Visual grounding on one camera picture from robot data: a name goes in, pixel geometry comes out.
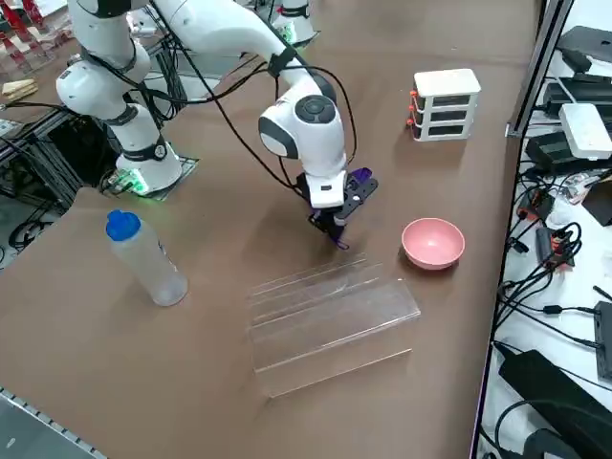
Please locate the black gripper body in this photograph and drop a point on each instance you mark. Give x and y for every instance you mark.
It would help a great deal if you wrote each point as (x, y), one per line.
(361, 191)

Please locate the purple cloth towel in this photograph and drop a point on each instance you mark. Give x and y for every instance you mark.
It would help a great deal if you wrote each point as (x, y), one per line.
(359, 173)

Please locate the clear acrylic stepped rack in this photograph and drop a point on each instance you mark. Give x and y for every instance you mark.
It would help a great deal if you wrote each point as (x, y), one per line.
(334, 330)

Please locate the pink bowl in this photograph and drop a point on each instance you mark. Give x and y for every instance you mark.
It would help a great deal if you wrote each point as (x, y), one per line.
(432, 244)

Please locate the white mini drawer cabinet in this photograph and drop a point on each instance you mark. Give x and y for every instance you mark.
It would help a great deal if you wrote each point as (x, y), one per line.
(447, 81)

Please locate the clear bottle with blue cap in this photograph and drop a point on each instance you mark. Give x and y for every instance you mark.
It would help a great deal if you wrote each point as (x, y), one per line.
(153, 272)

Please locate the black and orange connector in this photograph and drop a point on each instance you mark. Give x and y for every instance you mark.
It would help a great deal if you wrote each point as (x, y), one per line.
(545, 244)

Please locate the white power adapter box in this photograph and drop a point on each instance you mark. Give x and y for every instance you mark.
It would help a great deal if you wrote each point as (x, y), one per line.
(585, 129)

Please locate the large black power adapter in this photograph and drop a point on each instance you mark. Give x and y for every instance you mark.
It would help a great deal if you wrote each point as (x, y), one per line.
(540, 382)

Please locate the black flat box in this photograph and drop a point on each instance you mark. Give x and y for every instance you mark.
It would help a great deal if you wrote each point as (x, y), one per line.
(590, 40)

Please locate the black bar device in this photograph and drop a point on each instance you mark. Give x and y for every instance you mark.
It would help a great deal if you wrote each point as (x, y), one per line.
(603, 334)

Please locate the wooden blocks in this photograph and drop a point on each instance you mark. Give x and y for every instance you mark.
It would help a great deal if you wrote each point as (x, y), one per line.
(21, 90)

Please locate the red stand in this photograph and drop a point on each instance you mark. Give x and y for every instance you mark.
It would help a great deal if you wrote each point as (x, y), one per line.
(14, 19)

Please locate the aluminium frame post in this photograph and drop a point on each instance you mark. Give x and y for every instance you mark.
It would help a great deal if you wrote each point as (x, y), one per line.
(540, 62)

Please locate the black metal frame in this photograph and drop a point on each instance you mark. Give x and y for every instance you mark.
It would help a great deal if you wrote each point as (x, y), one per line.
(57, 158)

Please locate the aluminium table rail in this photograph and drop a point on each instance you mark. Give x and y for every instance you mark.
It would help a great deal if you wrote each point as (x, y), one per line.
(28, 416)

